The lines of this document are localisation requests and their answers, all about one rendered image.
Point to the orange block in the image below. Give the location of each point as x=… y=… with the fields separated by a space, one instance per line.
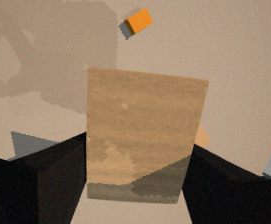
x=138 y=22

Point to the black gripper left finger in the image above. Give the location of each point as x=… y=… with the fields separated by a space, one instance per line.
x=44 y=187

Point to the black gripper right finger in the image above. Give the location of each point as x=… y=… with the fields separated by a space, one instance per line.
x=218 y=192

